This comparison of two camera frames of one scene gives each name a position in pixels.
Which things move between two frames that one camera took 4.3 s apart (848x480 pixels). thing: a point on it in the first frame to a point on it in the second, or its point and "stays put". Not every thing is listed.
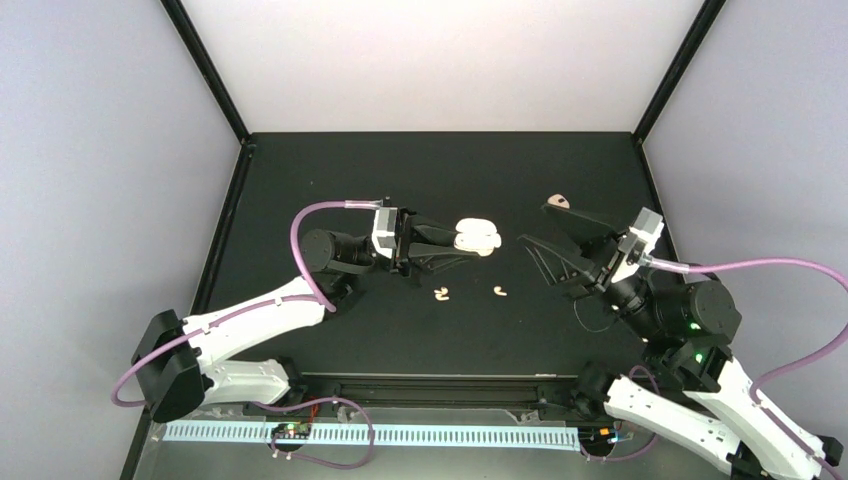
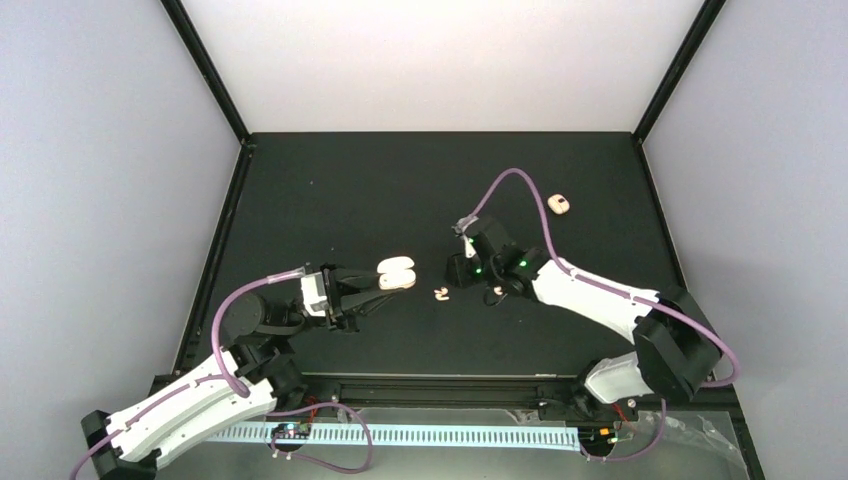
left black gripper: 421,252 to 343,293
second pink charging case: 558,200 stays put
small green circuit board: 291,431 stays put
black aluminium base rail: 418,389 stays put
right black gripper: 593,260 to 456,273
